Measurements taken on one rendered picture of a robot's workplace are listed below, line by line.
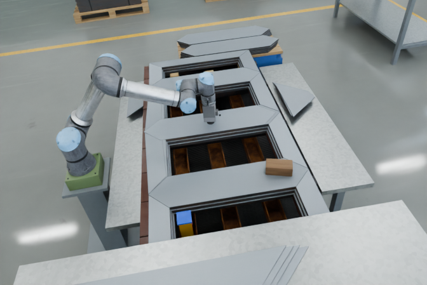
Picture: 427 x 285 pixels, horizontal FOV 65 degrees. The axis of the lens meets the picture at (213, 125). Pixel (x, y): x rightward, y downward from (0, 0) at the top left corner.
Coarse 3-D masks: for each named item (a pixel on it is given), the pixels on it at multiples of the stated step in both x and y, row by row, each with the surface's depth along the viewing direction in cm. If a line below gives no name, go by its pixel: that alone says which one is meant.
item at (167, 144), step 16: (192, 64) 240; (208, 64) 242; (224, 64) 243; (240, 64) 237; (256, 96) 203; (240, 128) 181; (256, 128) 183; (176, 144) 180; (272, 144) 175; (272, 192) 148; (288, 192) 149; (176, 208) 145; (192, 208) 146; (208, 208) 147; (304, 208) 140
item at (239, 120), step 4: (236, 108) 195; (240, 108) 195; (232, 112) 192; (236, 112) 192; (240, 112) 192; (244, 112) 191; (232, 116) 189; (236, 116) 189; (240, 116) 189; (244, 116) 189; (236, 120) 187; (240, 120) 186; (244, 120) 186; (236, 124) 184; (240, 124) 183; (244, 124) 183; (248, 124) 183; (236, 128) 181
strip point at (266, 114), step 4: (260, 108) 193; (264, 108) 193; (260, 112) 190; (264, 112) 190; (268, 112) 190; (272, 112) 189; (264, 116) 187; (268, 116) 187; (264, 120) 185; (268, 120) 184
